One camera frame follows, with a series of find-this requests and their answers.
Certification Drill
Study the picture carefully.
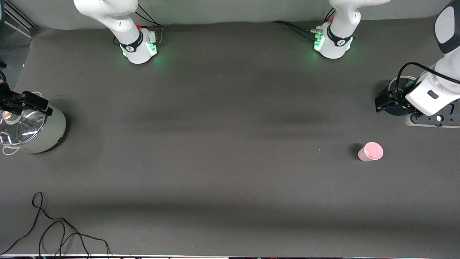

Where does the pink plastic cup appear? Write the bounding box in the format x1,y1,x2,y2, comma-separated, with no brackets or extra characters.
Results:
358,142,384,162

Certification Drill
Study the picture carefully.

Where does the dark blue saucepan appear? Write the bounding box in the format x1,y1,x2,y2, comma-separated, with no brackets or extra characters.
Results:
385,76,417,116

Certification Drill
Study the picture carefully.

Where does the glass lid blue knob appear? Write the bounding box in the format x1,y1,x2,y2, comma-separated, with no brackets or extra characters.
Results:
395,76,418,91

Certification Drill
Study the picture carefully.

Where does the glass pot lid beige knob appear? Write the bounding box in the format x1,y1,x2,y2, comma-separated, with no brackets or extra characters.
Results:
0,108,48,146

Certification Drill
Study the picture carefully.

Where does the sage green cooking pot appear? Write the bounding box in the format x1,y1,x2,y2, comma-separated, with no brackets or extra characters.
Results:
0,92,67,156

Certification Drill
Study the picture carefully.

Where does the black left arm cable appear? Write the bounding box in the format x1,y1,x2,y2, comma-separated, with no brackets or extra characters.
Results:
395,62,460,99

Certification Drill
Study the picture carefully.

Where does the grey metal rail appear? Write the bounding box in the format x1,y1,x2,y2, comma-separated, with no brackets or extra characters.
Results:
0,0,37,38

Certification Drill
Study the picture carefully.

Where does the thin black cable on mat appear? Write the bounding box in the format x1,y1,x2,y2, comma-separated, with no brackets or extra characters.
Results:
0,192,111,256

